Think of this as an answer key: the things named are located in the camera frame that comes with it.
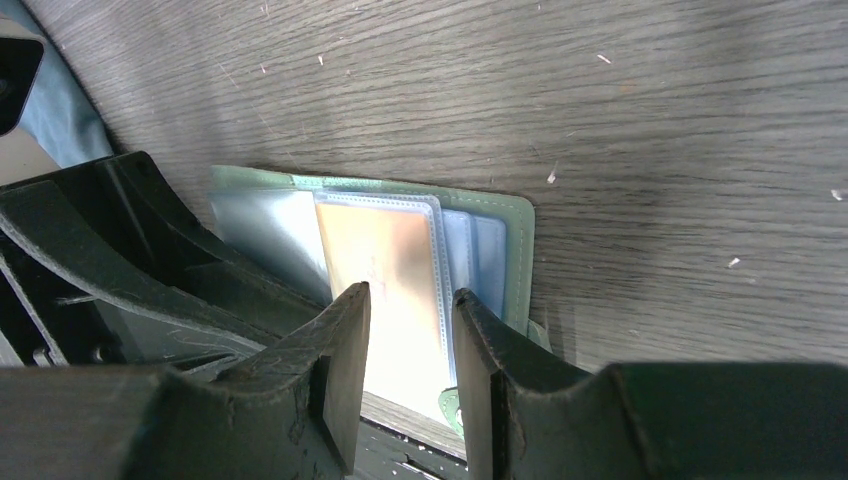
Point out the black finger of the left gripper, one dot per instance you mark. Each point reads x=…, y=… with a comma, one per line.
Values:
x=103, y=262

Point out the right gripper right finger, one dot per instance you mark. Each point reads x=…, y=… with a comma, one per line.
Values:
x=530, y=415

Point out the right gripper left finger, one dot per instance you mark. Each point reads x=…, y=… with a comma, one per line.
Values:
x=291, y=411

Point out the green card holder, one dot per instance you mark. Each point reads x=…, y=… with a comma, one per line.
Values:
x=486, y=239

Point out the tan credit card in holder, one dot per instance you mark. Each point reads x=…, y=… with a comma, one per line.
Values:
x=391, y=244

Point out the blue-grey cloth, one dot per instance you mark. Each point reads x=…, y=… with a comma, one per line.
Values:
x=59, y=114

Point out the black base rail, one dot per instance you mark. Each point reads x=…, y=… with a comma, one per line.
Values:
x=383, y=453

